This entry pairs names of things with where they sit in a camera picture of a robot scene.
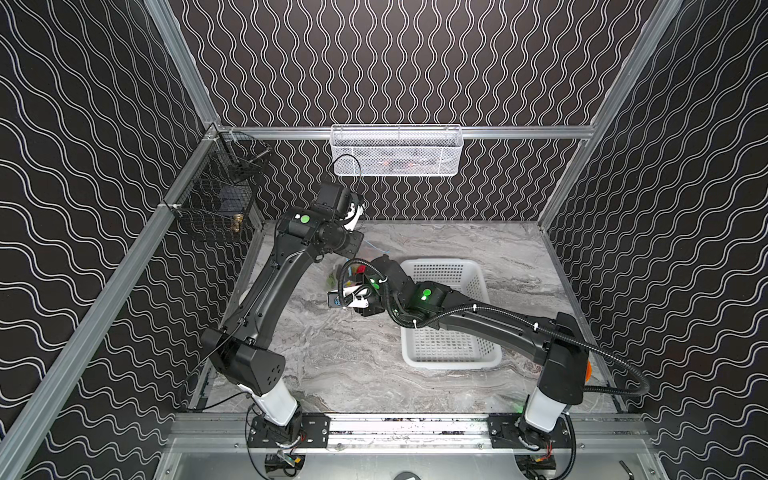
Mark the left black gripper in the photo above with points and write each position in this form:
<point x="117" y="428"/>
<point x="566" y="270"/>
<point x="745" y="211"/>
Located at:
<point x="336" y="241"/>

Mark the clear blue-zip bag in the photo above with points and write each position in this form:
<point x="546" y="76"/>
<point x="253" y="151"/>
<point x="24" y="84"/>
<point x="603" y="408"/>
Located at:
<point x="353" y="274"/>

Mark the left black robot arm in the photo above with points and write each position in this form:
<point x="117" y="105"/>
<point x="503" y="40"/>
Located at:
<point x="239" y="347"/>

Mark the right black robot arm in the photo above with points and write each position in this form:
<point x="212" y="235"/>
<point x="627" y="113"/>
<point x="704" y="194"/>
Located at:
<point x="553" y="344"/>

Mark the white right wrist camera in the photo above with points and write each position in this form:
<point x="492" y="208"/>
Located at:
<point x="355" y="297"/>

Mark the white wire wall basket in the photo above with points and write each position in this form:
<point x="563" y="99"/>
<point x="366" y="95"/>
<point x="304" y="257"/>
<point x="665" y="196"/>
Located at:
<point x="396" y="150"/>

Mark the black wire wall basket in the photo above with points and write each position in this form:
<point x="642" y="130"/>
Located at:
<point x="216" y="207"/>

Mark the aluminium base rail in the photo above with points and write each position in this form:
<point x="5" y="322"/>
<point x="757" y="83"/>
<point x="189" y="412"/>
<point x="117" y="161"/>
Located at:
<point x="380" y="433"/>

